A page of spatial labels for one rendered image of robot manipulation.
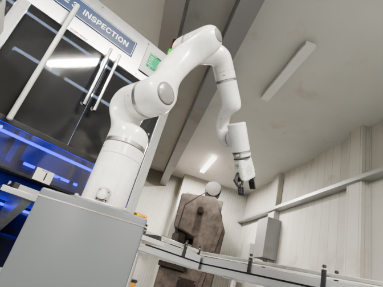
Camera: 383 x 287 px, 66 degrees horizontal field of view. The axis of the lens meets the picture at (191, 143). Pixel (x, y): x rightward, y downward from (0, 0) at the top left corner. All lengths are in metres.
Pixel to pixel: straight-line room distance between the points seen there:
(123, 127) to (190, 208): 6.15
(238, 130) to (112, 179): 0.69
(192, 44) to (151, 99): 0.34
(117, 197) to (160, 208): 8.14
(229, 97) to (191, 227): 5.72
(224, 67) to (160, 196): 7.86
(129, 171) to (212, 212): 6.17
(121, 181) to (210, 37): 0.62
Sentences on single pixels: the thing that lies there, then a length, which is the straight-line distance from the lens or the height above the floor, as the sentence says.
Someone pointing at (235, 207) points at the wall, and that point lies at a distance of 8.89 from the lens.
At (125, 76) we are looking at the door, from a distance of 1.91.
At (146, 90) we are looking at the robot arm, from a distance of 0.87.
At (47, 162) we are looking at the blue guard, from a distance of 1.61.
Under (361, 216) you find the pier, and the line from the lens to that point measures 4.56.
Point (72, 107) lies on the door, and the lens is 1.71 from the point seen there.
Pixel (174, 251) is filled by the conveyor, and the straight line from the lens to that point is 2.09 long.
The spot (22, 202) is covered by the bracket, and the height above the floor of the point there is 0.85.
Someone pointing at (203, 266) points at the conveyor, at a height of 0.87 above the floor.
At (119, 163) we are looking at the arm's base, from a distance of 0.81.
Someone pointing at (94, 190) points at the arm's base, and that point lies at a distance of 0.80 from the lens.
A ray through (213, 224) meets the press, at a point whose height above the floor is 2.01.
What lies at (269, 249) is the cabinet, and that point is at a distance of 6.50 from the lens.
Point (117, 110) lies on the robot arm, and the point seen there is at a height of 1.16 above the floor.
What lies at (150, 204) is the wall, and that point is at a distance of 8.92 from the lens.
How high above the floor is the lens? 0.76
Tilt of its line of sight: 24 degrees up
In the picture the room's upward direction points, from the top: 16 degrees clockwise
